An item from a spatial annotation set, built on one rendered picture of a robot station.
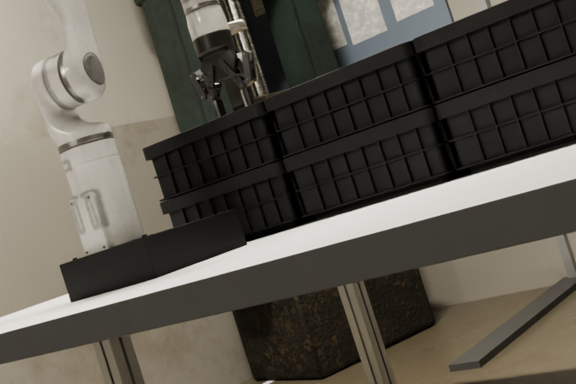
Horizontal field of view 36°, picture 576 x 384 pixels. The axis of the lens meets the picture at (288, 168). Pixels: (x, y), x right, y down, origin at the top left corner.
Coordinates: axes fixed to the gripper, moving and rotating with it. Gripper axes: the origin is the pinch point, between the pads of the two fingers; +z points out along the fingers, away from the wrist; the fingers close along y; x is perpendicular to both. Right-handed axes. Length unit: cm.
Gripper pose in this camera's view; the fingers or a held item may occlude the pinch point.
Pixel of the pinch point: (234, 106)
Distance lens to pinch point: 169.1
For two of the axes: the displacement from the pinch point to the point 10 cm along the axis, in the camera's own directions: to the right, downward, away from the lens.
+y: 8.5, -2.9, -4.5
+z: 3.1, 9.5, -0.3
